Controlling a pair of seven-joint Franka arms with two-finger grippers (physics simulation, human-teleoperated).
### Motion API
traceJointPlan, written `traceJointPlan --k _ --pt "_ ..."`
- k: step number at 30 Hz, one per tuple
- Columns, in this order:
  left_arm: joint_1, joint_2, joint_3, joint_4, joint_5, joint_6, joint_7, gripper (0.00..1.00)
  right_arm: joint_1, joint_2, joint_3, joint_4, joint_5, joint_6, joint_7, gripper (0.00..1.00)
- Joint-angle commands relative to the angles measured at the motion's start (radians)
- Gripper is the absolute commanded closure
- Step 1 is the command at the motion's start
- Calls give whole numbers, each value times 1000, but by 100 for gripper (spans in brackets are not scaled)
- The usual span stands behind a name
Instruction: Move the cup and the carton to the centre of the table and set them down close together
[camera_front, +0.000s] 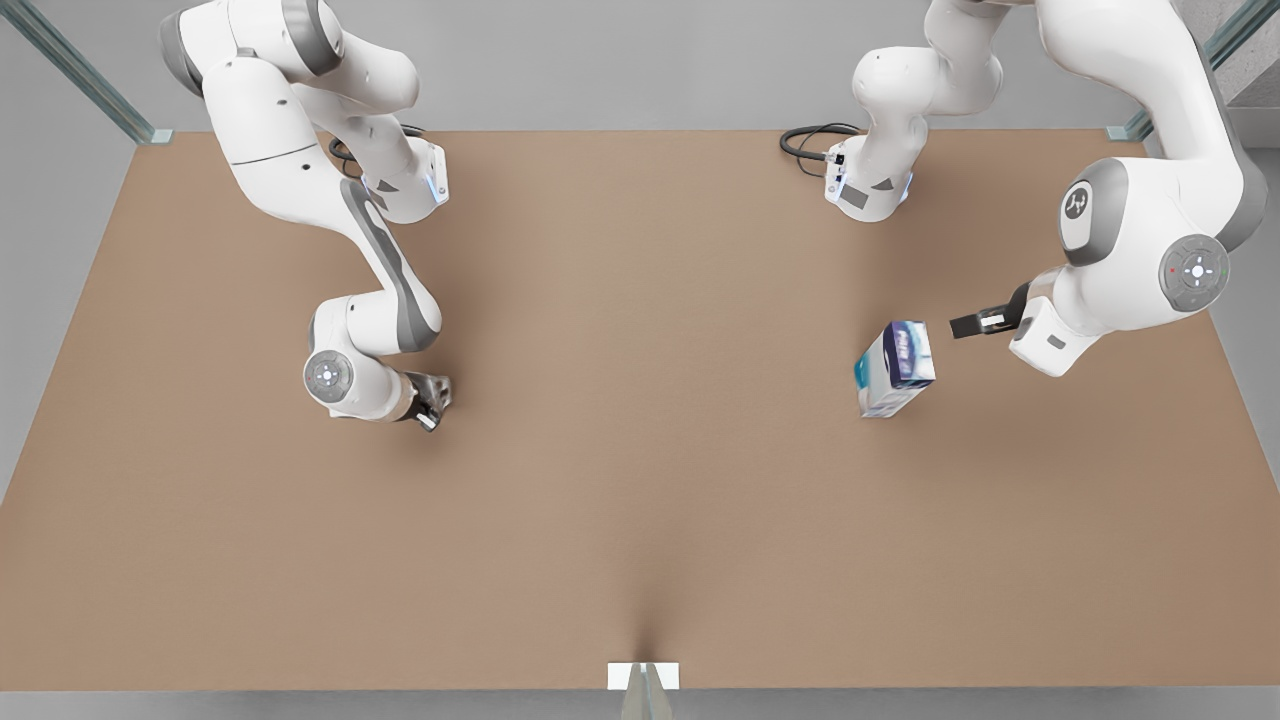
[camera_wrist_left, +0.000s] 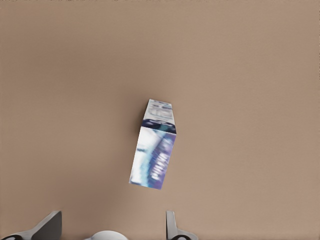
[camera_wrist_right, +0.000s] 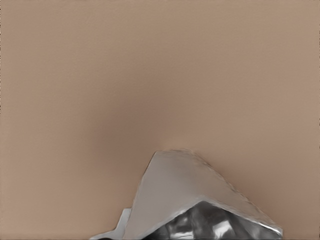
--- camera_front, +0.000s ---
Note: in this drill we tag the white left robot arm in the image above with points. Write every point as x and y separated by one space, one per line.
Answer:
1140 220

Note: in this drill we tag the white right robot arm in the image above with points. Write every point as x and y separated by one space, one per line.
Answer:
300 150

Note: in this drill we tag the blue and white carton box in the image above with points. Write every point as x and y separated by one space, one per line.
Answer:
895 368

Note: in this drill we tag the silver frame post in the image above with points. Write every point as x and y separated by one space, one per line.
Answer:
644 690
85 70
1190 70

